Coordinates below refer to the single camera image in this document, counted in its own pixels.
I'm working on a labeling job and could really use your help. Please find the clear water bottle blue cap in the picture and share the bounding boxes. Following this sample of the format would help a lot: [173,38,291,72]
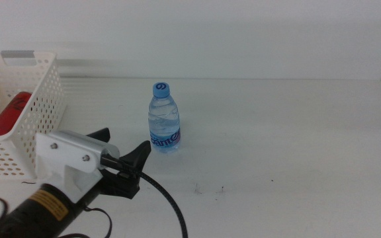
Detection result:
[148,82,181,153]

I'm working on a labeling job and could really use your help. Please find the red cola can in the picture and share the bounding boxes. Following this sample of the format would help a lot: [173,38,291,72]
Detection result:
[0,91,32,137]

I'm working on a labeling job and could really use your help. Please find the white perforated plastic basket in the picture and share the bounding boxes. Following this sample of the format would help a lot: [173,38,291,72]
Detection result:
[0,50,67,181]

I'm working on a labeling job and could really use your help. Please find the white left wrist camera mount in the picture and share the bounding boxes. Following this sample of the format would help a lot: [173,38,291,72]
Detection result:
[34,130,120,204]

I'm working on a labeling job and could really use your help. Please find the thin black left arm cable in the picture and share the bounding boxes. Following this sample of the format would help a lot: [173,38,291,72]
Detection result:
[0,196,112,238]

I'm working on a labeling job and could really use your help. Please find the black braided left camera cable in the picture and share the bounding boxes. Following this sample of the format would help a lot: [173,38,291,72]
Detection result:
[100,154,189,238]

